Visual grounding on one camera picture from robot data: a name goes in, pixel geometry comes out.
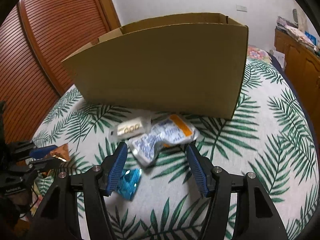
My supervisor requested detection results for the small white cake pack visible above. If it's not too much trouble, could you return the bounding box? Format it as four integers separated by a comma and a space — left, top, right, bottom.
109, 116, 151, 142

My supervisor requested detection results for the blue foil snack pack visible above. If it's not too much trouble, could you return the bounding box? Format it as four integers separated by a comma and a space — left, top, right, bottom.
116, 168, 142, 201

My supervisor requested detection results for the wooden sideboard cabinet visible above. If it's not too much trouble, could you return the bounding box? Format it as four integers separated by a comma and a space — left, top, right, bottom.
274, 28, 320, 120

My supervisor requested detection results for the brown cardboard box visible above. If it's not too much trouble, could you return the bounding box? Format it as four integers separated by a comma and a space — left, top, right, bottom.
62, 12, 249, 120

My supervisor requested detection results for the brown foil snack pack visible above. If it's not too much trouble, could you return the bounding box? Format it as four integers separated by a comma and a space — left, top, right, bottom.
43, 143, 72, 178

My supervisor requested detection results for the folded floral cloth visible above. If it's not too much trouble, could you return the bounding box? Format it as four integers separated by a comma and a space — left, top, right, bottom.
285, 25, 317, 51

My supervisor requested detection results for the floral bed sheet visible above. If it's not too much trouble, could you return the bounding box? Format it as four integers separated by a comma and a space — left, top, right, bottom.
246, 44, 320, 156

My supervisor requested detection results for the white wall switch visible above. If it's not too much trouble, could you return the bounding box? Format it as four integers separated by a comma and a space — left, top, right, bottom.
236, 4, 247, 12

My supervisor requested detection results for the palm leaf bed cover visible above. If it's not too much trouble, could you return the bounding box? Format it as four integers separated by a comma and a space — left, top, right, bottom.
30, 58, 320, 240

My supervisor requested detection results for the wooden louvered wardrobe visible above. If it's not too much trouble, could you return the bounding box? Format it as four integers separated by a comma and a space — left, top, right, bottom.
1, 0, 120, 143

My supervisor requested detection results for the silver orange label pack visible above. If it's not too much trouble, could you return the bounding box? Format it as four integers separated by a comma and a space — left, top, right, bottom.
128, 114, 200, 167

